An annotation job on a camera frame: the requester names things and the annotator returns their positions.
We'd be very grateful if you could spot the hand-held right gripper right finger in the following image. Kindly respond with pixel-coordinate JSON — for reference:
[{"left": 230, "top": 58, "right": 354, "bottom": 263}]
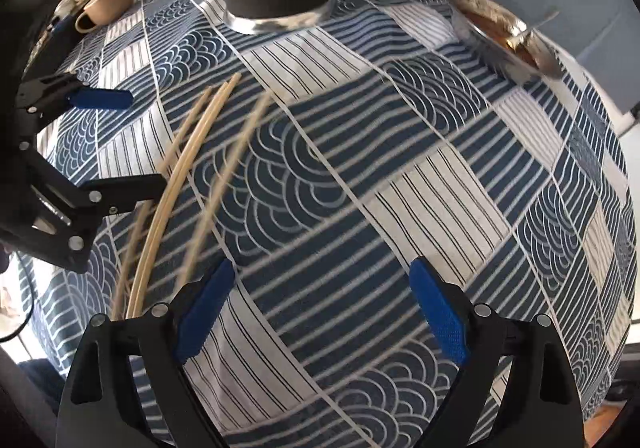
[{"left": 408, "top": 255, "right": 586, "bottom": 448}]

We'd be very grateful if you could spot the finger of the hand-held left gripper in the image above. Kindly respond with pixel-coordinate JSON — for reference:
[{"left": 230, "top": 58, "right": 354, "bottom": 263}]
[
  {"left": 25, "top": 155, "right": 167, "bottom": 275},
  {"left": 14, "top": 72, "right": 134, "bottom": 154}
]

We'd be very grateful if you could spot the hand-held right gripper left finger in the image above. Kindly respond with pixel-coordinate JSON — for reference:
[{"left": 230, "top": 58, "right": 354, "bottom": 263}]
[{"left": 57, "top": 257, "right": 237, "bottom": 448}]

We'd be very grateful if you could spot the pale wooden chopstick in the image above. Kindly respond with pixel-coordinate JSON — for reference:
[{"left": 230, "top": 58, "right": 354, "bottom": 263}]
[
  {"left": 125, "top": 80, "right": 231, "bottom": 319},
  {"left": 134, "top": 73, "right": 242, "bottom": 318},
  {"left": 180, "top": 93, "right": 273, "bottom": 284},
  {"left": 111, "top": 87, "right": 215, "bottom": 319}
]

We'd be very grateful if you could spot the beige ceramic mug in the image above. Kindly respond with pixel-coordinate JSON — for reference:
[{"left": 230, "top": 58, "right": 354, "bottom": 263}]
[{"left": 75, "top": 0, "right": 136, "bottom": 33}]

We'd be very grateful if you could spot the blue patterned tablecloth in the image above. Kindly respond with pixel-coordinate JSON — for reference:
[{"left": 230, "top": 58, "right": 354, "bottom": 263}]
[{"left": 17, "top": 0, "right": 633, "bottom": 448}]

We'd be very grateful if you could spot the metal spoon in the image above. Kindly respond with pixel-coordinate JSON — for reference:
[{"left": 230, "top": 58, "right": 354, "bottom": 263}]
[{"left": 505, "top": 11, "right": 561, "bottom": 52}]

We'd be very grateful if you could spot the metal bowl with brown sauce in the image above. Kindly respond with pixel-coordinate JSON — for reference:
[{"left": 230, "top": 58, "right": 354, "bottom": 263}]
[{"left": 447, "top": 0, "right": 566, "bottom": 84}]

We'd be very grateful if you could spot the black cable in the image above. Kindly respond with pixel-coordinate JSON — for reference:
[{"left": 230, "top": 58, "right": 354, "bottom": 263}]
[{"left": 0, "top": 248, "right": 37, "bottom": 344}]

